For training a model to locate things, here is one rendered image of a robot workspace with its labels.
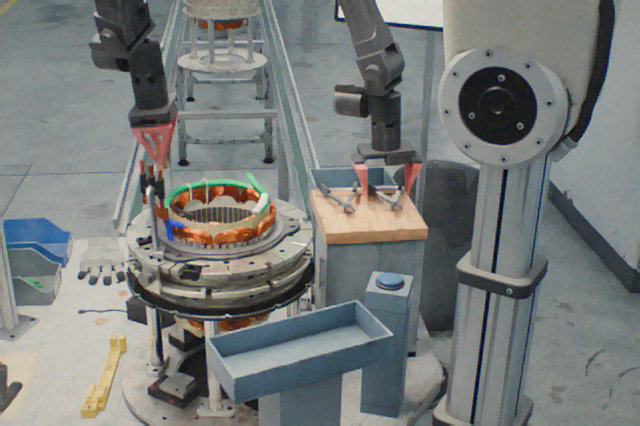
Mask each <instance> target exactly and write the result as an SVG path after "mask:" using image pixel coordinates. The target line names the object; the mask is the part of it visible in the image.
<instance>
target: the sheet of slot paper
mask: <svg viewBox="0 0 640 426"><path fill-rule="evenodd" d="M40 351H41V350H34V351H21V352H6V353H0V360H1V361H2V363H5V364H7V366H8V381H7V384H8V386H9V385H10V384H11V383H12V382H13V381H21V382H22V383H23V385H24V386H23V388H22V389H21V391H20V392H19V394H18V395H17V396H16V398H15V399H14V400H13V402H12V403H11V404H10V405H9V406H8V408H7V409H6V410H5V411H4V412H3V413H2V414H1V415H0V421H3V420H16V421H17V420H22V417H23V414H24V410H25V407H26V403H27V400H28V396H29V389H30V385H31V382H32V378H33V375H34V371H35V369H36V365H37V362H38V358H39V355H40Z"/></svg>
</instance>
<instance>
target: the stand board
mask: <svg viewBox="0 0 640 426"><path fill-rule="evenodd" d="M315 190H319V189H315ZM315 190H310V202H311V205H312V207H313V210H314V213H315V216H316V219H317V222H318V225H319V228H320V231H321V233H322V236H323V239H324V242H325V244H326V245H328V244H347V243H366V242H385V241H403V240H422V239H427V230H428V228H427V226H426V225H425V223H424V221H423V220H422V218H421V217H420V215H419V213H418V212H417V210H416V208H415V207H414V205H413V204H412V202H411V200H410V199H409V197H408V195H407V194H406V192H405V190H404V193H403V194H401V195H400V196H399V198H398V200H397V201H399V204H400V205H401V206H402V207H403V208H402V209H401V208H399V211H383V205H384V200H382V199H381V198H379V197H377V196H372V195H367V198H366V199H365V198H364V196H363V195H359V196H356V197H354V199H353V200H352V202H351V203H353V208H354V209H355V212H354V211H353V213H338V214H337V204H339V203H337V202H336V201H334V200H332V199H331V198H326V197H315Z"/></svg>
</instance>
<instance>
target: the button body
mask: <svg viewBox="0 0 640 426"><path fill-rule="evenodd" d="M382 273H385V272H378V271H373V272H372V275H371V277H370V280H369V282H368V285H367V288H366V290H365V308H366V309H367V310H368V311H369V312H370V313H371V314H372V315H373V316H374V317H376V318H377V319H378V320H379V321H380V322H381V323H382V324H383V325H384V326H385V327H386V328H387V329H388V330H389V331H390V332H391V333H392V334H393V346H392V359H391V360H388V361H385V362H381V363H378V364H375V365H371V366H368V367H364V368H362V371H361V392H360V413H363V414H366V413H369V414H375V415H381V416H387V417H393V418H398V417H399V413H400V409H401V405H402V402H403V398H404V390H405V377H406V364H407V350H408V337H409V324H410V311H411V299H410V303H409V306H408V300H409V296H410V293H411V290H412V284H413V276H409V275H401V274H398V275H400V276H401V278H403V279H404V281H405V284H404V286H403V287H402V288H401V289H398V290H384V289H381V288H379V287H377V286H376V285H375V279H376V277H378V276H379V275H380V274H382Z"/></svg>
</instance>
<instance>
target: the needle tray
mask: <svg viewBox="0 0 640 426"><path fill-rule="evenodd" d="M392 346H393V334H392V333H391V332H390V331H389V330H388V329H387V328H386V327H385V326H384V325H383V324H382V323H381V322H380V321H379V320H378V319H377V318H376V317H374V316H373V315H372V314H371V313H370V312H369V311H368V310H367V309H366V308H365V307H364V306H363V305H362V304H361V303H360V302H359V301H358V300H353V301H349V302H345V303H341V304H337V305H333V306H329V307H325V308H321V309H318V310H314V311H310V312H306V313H302V314H298V315H294V316H290V317H286V318H282V319H278V320H274V321H270V322H266V323H262V324H258V325H254V326H250V327H246V328H242V329H238V330H234V331H230V332H226V333H222V334H218V335H214V336H210V337H206V338H205V347H206V363H207V365H208V366H209V368H210V370H211V371H212V373H213V374H214V376H215V377H216V378H217V379H218V380H219V382H220V383H221V385H222V387H223V388H224V390H225V391H226V393H227V394H228V396H229V397H230V399H231V400H232V402H233V403H234V404H237V405H238V404H240V403H244V402H247V401H251V400H254V399H258V421H259V426H340V423H341V396H342V374H344V373H347V372H350V371H354V370H357V369H361V368H364V367H368V366H371V365H375V364H378V363H381V362H385V361H388V360H391V359H392Z"/></svg>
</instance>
